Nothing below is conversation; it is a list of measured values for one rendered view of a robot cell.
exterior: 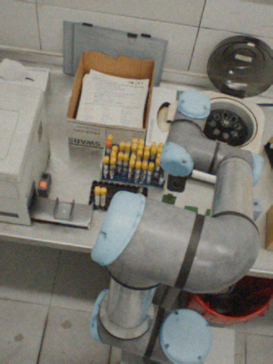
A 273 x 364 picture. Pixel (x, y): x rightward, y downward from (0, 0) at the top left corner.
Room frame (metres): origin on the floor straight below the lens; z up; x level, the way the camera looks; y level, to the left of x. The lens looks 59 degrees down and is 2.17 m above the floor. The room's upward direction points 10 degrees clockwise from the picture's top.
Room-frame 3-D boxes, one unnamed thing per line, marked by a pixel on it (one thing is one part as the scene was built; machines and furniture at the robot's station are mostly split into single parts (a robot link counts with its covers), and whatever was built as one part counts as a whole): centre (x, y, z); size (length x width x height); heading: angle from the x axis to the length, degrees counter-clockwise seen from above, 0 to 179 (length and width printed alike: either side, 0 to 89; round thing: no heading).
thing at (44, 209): (0.59, 0.21, 0.92); 0.21 x 0.07 x 0.05; 91
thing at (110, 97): (0.98, 0.12, 0.95); 0.29 x 0.25 x 0.15; 1
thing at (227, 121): (0.95, -0.25, 0.97); 0.15 x 0.15 x 0.07
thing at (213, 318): (0.68, -0.41, 0.22); 0.38 x 0.37 x 0.44; 91
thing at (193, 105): (0.71, -0.10, 1.29); 0.09 x 0.08 x 0.11; 171
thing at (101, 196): (0.68, 0.04, 0.93); 0.17 x 0.09 x 0.11; 92
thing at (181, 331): (0.25, -0.16, 1.08); 0.13 x 0.12 x 0.14; 81
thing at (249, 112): (0.93, -0.25, 0.94); 0.30 x 0.24 x 0.12; 172
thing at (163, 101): (0.97, -0.07, 0.92); 0.24 x 0.12 x 0.10; 1
